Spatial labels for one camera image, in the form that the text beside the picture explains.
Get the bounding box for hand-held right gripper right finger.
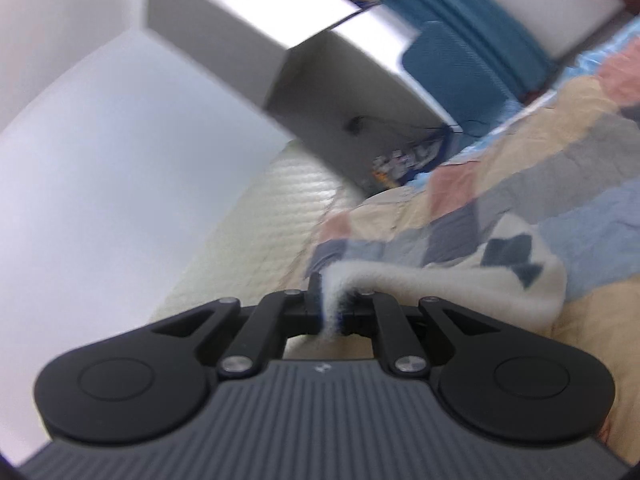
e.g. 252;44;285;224
340;287;503;376

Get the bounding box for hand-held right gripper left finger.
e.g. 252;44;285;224
147;272;325;378

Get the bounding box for cream quilted headboard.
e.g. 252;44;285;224
150;145;366;321

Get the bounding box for cluster of small bottles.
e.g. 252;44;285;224
372;152;416;183

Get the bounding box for patchwork bed quilt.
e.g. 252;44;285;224
300;25;640;461

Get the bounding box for blue upholstered chair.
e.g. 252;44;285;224
402;20;523;111

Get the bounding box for grey wooden wardrobe cabinet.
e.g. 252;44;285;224
145;0;461;196

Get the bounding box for blue window curtain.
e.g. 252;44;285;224
385;0;558;96

